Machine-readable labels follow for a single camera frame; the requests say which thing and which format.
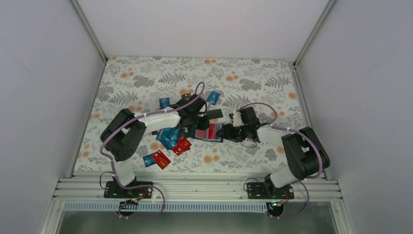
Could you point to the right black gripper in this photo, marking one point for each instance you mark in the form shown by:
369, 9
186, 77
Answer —
228, 133

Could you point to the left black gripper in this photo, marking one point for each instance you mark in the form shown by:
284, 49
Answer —
203, 125

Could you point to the black card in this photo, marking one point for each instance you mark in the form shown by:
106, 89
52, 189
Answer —
214, 114
186, 96

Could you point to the dark blue card holder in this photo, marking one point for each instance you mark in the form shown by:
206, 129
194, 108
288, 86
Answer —
203, 135

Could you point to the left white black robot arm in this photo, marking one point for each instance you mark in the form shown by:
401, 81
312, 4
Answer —
123, 135

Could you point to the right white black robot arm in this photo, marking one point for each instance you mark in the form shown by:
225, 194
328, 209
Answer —
305, 155

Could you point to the black card top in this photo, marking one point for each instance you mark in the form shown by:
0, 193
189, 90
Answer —
186, 96

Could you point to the red VIP card front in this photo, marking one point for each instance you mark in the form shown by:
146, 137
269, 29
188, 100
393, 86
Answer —
182, 146

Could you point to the blue card left pile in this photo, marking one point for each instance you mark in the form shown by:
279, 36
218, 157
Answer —
168, 137

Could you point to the blue card upper left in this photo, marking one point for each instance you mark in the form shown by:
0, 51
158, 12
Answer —
164, 103

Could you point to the light blue card far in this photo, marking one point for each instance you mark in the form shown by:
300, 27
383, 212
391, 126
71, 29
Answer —
213, 97

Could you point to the red card left pile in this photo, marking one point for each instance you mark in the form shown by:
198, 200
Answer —
160, 159

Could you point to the blue card front bottom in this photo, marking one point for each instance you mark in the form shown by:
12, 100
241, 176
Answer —
148, 160

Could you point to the floral patterned table mat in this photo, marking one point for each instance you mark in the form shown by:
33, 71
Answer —
137, 83

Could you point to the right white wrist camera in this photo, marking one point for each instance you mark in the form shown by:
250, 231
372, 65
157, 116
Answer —
236, 119

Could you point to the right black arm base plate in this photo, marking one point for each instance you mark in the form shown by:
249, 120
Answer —
261, 191

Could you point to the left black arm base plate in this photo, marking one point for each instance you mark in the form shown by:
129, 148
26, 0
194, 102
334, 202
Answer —
113, 190

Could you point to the perforated grey cable duct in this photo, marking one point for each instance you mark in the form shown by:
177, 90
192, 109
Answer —
174, 206

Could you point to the aluminium corner frame post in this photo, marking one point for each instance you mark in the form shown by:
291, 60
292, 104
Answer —
87, 27

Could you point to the aluminium mounting rail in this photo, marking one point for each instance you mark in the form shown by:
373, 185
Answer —
220, 187

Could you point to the right aluminium frame post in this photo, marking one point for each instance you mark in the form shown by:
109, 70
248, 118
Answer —
320, 22

